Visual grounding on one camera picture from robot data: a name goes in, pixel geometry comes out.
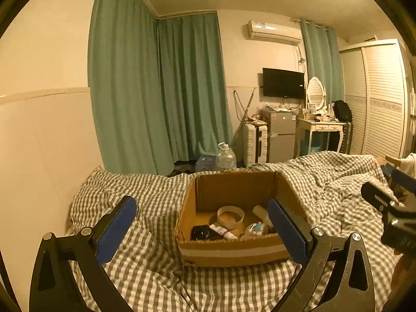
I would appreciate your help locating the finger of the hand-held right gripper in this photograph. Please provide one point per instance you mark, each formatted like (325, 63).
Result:
(377, 196)
(401, 180)

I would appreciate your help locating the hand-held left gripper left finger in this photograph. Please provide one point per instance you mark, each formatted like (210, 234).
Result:
(117, 230)

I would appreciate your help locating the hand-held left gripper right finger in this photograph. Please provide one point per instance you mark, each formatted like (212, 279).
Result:
(287, 234)

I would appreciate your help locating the white plastic bottle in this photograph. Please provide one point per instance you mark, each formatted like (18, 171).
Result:
(261, 213)

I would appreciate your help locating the white toy with blue star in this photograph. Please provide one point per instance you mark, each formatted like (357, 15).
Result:
(253, 230)

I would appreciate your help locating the white tape roll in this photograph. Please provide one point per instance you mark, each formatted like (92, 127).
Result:
(231, 226)

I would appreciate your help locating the brown cardboard box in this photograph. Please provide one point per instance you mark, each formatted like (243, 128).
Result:
(227, 252)

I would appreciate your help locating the white squeeze tube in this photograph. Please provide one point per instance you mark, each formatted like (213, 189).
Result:
(222, 230)

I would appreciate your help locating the small black case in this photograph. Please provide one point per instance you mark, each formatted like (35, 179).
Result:
(201, 233)

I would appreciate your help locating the white cloth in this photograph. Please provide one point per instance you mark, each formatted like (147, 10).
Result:
(410, 162)

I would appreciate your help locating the wooden chair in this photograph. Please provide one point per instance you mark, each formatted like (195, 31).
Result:
(390, 161)

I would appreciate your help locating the grey checkered blanket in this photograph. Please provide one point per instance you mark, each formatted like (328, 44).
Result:
(156, 266)

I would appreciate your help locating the dark suitcase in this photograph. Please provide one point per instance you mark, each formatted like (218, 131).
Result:
(346, 136)

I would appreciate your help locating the white louvred wardrobe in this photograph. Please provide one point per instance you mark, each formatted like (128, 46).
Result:
(377, 104)

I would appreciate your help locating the dark cloth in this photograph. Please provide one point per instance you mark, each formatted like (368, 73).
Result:
(182, 168)

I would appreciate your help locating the white dressing table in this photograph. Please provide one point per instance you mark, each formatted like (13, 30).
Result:
(320, 126)

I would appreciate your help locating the black backpack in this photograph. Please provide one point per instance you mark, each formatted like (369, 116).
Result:
(343, 111)

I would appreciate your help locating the white suitcase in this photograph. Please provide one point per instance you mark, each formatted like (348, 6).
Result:
(255, 144)

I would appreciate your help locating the large clear water bottle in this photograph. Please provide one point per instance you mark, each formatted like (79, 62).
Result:
(226, 159)

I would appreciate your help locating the grey small fridge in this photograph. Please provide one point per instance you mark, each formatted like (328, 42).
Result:
(279, 136)

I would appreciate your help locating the pack of water bottles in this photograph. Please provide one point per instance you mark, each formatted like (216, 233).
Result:
(205, 164)

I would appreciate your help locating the white oval mirror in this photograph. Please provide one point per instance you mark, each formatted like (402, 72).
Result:
(316, 91)

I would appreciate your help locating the wooden broom stick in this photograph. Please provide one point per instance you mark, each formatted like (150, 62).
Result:
(246, 110)

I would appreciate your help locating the narrow green curtain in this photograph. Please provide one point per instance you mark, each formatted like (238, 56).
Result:
(321, 58)

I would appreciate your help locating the wide green curtain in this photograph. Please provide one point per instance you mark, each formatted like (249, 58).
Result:
(123, 78)

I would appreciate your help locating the green corner curtain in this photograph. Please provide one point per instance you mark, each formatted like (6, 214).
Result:
(191, 84)

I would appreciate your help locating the white air conditioner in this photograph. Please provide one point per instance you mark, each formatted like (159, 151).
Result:
(274, 32)

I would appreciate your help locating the small picture frame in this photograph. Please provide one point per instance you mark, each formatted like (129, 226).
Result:
(312, 106)

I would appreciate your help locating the black wall television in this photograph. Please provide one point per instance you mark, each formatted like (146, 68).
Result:
(282, 83)

